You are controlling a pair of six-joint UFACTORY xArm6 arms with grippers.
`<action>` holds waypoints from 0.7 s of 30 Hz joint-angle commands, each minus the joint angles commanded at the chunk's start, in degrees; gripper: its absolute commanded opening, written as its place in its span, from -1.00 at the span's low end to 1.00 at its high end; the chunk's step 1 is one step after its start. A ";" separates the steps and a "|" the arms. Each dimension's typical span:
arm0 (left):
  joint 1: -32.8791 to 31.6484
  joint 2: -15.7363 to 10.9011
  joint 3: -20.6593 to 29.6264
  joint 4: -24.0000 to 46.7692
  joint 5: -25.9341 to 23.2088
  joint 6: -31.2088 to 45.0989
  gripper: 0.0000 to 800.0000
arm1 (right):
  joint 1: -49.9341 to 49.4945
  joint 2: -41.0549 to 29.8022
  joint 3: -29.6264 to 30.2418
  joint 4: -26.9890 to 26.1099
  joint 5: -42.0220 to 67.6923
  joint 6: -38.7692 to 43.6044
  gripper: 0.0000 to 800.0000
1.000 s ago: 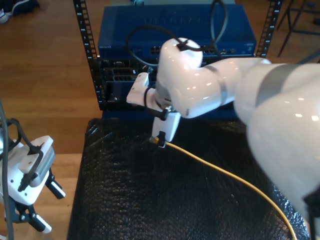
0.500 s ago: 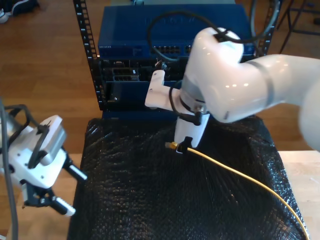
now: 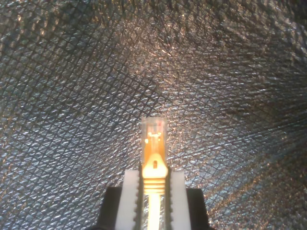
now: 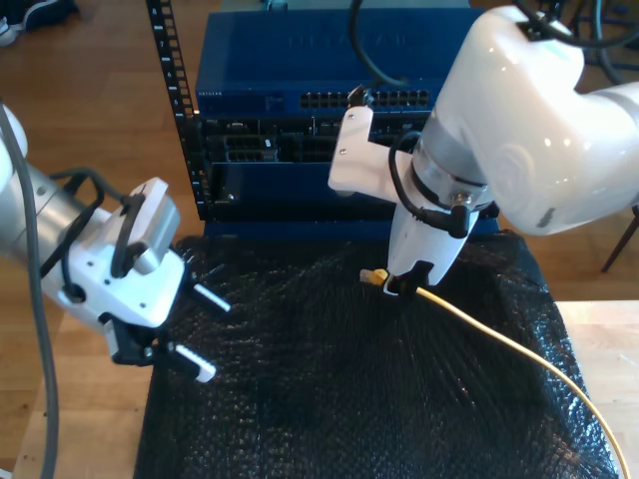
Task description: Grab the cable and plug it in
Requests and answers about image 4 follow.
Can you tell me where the brown wooden chair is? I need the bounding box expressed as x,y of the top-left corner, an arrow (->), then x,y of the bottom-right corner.
601,202 -> 639,273

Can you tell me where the yellow network cable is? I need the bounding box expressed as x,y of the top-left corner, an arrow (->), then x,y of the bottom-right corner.
358,267 -> 633,479

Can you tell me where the black rack server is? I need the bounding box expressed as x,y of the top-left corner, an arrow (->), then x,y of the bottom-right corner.
198,115 -> 430,165

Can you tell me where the black camera cable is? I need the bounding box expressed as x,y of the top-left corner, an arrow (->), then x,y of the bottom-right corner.
347,0 -> 411,87
49,168 -> 149,280

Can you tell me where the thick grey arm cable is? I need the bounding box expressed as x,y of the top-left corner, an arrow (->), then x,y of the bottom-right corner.
0,102 -> 61,479

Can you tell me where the black perforated rack rail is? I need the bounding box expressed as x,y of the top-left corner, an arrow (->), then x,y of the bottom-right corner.
145,0 -> 207,224

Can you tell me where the blue lower rack unit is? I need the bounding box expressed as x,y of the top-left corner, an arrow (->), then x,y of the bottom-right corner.
198,160 -> 500,241

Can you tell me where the white shoe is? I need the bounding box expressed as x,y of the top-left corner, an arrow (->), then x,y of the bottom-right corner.
0,16 -> 22,49

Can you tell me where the black woven mat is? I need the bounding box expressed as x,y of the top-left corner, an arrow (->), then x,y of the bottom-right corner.
133,230 -> 620,479

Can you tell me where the dark blue shoe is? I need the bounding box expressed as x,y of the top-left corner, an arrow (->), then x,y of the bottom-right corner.
22,0 -> 81,32

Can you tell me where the thick dark arm cable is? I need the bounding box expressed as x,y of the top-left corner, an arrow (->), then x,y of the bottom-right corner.
516,0 -> 639,86

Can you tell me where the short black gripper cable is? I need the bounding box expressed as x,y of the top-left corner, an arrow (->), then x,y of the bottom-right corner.
387,135 -> 471,240

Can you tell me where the blue network switch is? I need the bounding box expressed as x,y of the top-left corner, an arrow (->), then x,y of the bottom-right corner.
194,10 -> 473,119

